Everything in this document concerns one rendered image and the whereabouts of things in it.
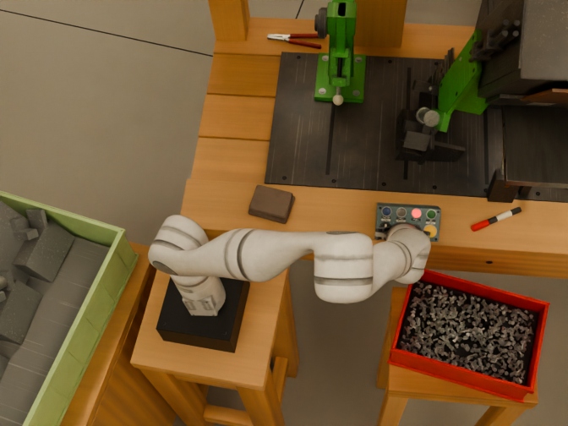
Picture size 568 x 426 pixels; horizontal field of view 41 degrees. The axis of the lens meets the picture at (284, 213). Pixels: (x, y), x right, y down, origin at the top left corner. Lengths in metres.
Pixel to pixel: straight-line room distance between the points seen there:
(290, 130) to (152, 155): 1.19
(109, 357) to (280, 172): 0.62
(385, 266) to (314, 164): 0.69
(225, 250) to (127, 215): 1.68
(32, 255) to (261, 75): 0.77
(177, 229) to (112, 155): 1.69
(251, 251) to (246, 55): 1.00
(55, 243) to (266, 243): 0.82
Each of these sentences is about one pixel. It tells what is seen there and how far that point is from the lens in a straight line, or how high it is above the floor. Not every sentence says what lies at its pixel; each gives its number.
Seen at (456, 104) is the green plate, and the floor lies 1.15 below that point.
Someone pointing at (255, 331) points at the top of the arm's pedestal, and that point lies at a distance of 1.79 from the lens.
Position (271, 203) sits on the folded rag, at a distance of 1.83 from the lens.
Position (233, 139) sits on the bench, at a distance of 2.00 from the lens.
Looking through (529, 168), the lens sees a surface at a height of 1.13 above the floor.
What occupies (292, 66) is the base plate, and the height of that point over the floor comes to 0.90.
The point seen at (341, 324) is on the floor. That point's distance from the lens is 2.69.
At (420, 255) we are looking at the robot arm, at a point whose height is 1.24.
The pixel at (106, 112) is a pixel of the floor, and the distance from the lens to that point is 3.24.
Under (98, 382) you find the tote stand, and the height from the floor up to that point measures 0.79.
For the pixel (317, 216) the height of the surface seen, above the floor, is 0.90.
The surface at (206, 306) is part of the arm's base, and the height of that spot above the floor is 1.00.
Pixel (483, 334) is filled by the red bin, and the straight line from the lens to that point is 1.78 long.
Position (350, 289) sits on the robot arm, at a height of 1.49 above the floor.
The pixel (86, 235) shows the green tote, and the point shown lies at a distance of 1.96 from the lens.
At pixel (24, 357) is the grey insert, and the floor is 0.85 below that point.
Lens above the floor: 2.54
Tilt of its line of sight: 63 degrees down
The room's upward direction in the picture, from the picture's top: 7 degrees counter-clockwise
